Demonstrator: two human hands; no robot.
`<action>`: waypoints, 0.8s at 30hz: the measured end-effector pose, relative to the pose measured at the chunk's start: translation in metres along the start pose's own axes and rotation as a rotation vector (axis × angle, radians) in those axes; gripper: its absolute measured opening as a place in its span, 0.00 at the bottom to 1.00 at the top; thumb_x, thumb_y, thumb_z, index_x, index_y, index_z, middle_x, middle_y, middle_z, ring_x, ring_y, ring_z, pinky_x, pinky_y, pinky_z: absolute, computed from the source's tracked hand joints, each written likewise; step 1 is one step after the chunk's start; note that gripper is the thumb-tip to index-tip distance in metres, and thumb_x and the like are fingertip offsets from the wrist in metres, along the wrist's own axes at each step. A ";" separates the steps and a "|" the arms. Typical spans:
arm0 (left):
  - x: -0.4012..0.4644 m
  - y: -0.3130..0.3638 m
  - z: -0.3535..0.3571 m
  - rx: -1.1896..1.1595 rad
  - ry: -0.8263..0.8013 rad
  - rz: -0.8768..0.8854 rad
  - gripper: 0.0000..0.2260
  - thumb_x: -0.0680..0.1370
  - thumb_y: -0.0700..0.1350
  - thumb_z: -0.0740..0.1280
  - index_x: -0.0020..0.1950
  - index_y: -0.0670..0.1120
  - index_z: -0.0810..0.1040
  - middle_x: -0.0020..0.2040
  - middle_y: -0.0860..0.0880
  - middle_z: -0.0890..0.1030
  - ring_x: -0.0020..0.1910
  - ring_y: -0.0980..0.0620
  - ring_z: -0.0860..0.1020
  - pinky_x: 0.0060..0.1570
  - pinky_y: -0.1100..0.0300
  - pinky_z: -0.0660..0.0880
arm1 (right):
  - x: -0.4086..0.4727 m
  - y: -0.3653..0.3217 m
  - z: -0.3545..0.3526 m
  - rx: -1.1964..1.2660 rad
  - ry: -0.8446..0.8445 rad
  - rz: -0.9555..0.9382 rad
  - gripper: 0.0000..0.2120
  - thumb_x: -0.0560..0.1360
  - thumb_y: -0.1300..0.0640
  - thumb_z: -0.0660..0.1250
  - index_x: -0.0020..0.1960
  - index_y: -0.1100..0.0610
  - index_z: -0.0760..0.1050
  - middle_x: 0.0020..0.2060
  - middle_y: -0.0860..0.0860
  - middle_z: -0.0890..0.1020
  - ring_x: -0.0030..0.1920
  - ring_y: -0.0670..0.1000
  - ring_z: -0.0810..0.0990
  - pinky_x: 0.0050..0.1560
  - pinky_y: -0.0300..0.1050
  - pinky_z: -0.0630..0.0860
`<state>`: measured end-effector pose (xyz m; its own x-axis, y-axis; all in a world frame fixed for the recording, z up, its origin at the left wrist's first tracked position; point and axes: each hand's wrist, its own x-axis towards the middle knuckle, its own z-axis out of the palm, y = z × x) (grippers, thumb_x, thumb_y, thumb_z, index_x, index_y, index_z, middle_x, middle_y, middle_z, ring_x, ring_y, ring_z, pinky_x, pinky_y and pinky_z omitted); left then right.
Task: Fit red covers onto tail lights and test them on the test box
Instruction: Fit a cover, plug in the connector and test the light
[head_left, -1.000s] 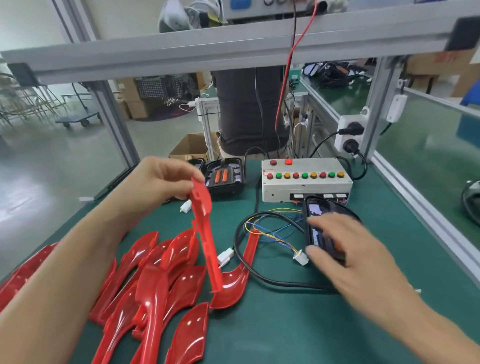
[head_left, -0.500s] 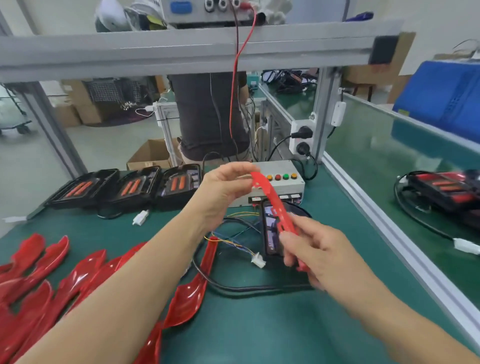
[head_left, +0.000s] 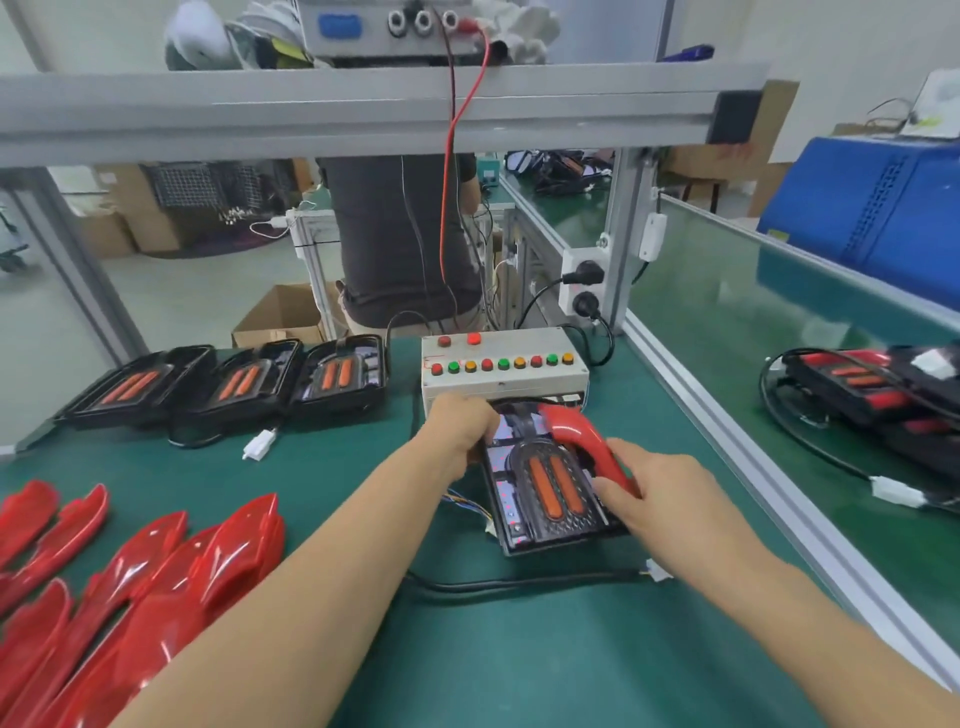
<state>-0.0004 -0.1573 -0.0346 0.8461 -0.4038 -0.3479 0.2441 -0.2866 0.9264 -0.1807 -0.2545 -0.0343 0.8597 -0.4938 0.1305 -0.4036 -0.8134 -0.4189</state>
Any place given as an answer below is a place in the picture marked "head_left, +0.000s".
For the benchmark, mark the low open cardboard carton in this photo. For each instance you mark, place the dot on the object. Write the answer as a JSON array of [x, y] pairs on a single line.
[[278, 315]]

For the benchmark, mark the white switch box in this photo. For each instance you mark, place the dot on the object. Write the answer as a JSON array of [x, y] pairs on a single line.
[[654, 237]]

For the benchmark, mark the large cardboard box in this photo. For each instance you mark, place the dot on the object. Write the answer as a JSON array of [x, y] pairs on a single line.
[[150, 225]]

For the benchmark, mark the white power strip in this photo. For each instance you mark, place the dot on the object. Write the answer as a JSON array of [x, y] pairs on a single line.
[[573, 258]]

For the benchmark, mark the white work gloves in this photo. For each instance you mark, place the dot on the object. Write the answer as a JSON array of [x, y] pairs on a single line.
[[525, 27]]

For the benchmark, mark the pile of red lens covers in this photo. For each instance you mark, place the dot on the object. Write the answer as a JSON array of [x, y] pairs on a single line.
[[135, 600]]

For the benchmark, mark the blue handheld tool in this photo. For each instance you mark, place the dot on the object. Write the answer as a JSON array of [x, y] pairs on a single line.
[[687, 54]]

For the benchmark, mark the grey bench power supply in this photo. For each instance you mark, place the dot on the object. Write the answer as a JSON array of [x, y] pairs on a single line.
[[345, 23]]

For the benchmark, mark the black mesh basket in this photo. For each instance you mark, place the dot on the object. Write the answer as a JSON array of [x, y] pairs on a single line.
[[195, 185]]

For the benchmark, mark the red curved lens cover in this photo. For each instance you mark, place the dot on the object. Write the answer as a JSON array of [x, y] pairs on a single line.
[[578, 428]]

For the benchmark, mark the white metal stand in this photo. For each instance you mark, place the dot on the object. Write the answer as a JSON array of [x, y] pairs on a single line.
[[312, 240]]

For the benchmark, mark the blue plastic crate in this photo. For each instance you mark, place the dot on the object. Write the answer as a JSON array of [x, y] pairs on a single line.
[[870, 218]]

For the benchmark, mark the flat platform trolley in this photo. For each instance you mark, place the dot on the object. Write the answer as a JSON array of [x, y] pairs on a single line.
[[12, 252]]

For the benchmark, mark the person's left hand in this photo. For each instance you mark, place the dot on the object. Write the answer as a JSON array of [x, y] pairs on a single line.
[[458, 432]]

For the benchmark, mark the person's right forearm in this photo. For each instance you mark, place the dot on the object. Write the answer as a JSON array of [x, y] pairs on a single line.
[[840, 660]]

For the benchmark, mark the person's right hand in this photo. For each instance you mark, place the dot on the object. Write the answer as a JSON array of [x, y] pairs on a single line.
[[683, 518]]

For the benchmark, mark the pile of black lamp housings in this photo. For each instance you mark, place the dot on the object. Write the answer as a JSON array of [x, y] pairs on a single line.
[[240, 375]]

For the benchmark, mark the white cloth bundle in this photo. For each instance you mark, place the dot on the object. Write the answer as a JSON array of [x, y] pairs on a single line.
[[210, 30]]

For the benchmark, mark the person's left forearm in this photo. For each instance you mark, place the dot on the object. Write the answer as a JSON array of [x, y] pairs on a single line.
[[270, 630]]

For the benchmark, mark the aluminium workstation frame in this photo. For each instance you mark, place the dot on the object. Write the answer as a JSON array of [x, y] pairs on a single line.
[[375, 113]]

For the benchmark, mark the small cardboard box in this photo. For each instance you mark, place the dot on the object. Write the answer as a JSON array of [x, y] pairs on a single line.
[[105, 236]]

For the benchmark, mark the beige test button box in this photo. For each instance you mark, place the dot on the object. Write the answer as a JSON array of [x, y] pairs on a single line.
[[503, 383]]

